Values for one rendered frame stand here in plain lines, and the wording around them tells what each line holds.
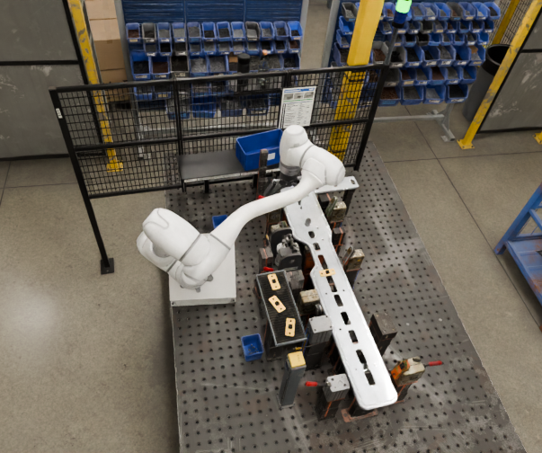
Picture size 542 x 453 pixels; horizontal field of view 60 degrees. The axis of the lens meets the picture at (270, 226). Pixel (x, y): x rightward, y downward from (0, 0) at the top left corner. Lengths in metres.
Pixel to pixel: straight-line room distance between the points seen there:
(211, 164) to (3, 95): 1.89
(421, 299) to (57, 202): 2.98
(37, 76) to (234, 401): 2.77
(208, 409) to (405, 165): 3.21
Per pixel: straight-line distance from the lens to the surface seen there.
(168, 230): 1.76
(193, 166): 2.93
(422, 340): 2.79
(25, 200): 4.44
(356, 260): 2.56
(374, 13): 2.88
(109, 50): 4.87
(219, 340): 2.59
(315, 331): 2.18
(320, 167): 1.79
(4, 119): 4.35
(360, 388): 2.23
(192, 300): 2.66
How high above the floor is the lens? 3.00
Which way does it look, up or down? 49 degrees down
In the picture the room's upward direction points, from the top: 7 degrees clockwise
